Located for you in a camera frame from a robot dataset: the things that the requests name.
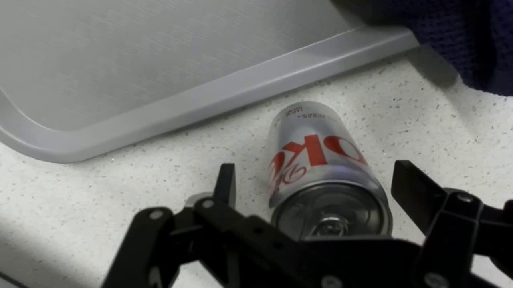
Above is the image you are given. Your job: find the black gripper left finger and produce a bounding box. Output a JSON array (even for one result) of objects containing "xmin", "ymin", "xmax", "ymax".
[{"xmin": 101, "ymin": 162, "xmax": 301, "ymax": 288}]

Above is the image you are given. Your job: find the grey plastic serving tray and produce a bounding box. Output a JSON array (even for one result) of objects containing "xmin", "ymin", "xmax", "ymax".
[{"xmin": 0, "ymin": 0, "xmax": 421, "ymax": 165}]

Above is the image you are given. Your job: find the purple cloth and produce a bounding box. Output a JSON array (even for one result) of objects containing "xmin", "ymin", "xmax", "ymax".
[{"xmin": 330, "ymin": 0, "xmax": 513, "ymax": 98}]

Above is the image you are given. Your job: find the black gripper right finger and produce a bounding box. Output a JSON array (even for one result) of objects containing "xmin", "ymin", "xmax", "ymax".
[{"xmin": 389, "ymin": 159, "xmax": 513, "ymax": 288}]

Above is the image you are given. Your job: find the silver Diet Coke can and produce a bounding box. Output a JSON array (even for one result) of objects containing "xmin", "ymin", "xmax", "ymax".
[{"xmin": 266, "ymin": 101, "xmax": 394, "ymax": 244}]

